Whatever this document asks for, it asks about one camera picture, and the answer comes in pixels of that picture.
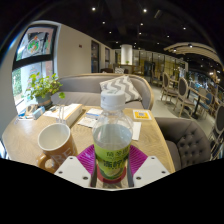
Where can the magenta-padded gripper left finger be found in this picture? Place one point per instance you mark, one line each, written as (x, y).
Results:
(75, 170)

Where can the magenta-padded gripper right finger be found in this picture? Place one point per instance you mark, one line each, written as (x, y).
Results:
(148, 170)

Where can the clear green-labelled drink bottle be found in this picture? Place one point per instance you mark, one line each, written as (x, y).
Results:
(111, 140)

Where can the brown mug white inside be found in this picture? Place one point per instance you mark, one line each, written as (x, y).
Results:
(56, 146)

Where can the white paper napkin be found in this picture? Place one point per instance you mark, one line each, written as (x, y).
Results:
(136, 130)

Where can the grey tufted armchair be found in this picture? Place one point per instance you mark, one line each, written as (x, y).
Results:
(186, 140)

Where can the white printed leaflet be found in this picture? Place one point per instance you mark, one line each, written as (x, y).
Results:
(86, 122)

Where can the yellow card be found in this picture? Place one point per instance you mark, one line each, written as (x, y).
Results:
(142, 114)

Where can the white tissue box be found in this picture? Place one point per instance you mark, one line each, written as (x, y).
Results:
(70, 113)

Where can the small white blue card box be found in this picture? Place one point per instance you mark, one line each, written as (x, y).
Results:
(94, 113)

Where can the small light blue box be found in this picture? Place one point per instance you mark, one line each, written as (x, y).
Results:
(38, 112)

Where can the grey upholstered sofa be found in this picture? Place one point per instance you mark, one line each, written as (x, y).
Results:
(80, 88)

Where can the group of dining chairs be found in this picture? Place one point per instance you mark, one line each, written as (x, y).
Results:
(183, 90)

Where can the grey white chevron cushion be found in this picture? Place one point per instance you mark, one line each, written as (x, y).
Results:
(121, 86)

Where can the green potted plant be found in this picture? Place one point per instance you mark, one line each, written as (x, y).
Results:
(45, 86)

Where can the large window with decals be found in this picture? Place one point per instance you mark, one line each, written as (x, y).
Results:
(31, 73)

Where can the group of ceiling lights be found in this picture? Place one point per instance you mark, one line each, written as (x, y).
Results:
(144, 10)

